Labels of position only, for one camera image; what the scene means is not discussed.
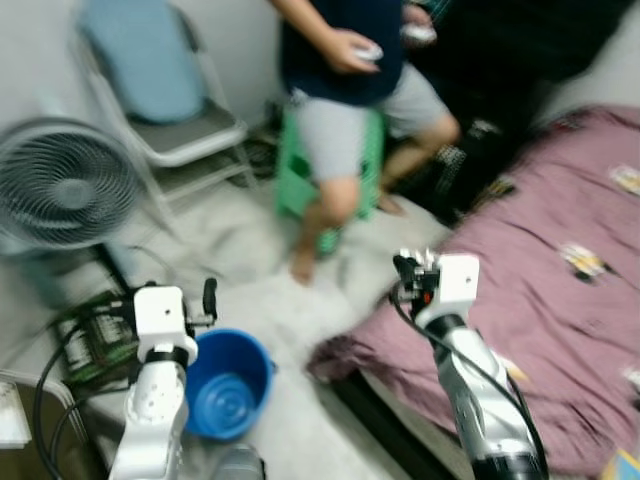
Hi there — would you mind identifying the white handheld controller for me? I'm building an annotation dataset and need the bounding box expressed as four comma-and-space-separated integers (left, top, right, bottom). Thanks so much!
355, 42, 385, 63
402, 24, 439, 46

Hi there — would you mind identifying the blue yellow children's book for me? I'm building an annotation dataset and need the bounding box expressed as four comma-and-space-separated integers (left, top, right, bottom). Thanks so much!
600, 448, 640, 480

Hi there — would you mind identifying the person's right hand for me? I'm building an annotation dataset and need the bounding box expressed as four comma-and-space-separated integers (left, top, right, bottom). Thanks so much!
325, 28, 383, 76

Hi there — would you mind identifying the person's left hand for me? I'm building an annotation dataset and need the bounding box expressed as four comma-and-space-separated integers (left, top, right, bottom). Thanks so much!
403, 5, 436, 41

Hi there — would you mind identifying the blue plastic bucket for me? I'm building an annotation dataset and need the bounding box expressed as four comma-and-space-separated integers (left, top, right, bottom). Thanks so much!
185, 328, 277, 442

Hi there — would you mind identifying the purple blanket with cartoon prints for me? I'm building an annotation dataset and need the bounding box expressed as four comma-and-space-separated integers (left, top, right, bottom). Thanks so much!
308, 105, 640, 477

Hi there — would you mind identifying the green plastic stool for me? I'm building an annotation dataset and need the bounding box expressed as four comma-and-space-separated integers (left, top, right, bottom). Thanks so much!
275, 105, 389, 253

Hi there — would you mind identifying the silver robot left leg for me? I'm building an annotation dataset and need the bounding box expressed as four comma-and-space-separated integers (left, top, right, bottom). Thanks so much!
215, 445, 266, 480

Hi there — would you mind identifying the grey metal folding chair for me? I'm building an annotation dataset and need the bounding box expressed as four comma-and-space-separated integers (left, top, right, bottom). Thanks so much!
72, 0, 259, 216

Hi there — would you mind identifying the person in dark shirt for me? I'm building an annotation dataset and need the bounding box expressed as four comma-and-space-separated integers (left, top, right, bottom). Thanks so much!
268, 0, 463, 286

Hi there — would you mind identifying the grey round floor fan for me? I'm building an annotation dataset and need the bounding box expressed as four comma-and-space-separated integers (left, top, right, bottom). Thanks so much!
0, 117, 146, 301

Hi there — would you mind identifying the light blue cushion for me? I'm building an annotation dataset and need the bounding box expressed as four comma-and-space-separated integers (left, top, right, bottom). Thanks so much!
80, 0, 206, 126

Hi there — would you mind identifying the large black bag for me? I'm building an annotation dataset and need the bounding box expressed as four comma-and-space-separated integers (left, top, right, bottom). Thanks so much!
405, 0, 640, 226

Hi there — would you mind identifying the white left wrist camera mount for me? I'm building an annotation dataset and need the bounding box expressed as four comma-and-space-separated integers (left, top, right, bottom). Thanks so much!
133, 285, 191, 363

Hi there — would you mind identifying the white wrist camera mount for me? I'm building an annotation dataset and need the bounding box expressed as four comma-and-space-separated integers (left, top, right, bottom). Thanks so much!
133, 285, 191, 363
433, 254, 482, 329

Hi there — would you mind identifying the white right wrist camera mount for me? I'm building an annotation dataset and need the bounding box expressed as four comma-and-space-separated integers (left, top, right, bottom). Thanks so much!
433, 254, 482, 329

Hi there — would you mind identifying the dark bed frame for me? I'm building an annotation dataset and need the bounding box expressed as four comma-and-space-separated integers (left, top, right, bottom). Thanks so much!
325, 365, 451, 480

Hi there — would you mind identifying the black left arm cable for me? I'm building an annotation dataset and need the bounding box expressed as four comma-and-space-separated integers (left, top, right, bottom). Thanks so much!
32, 330, 136, 480

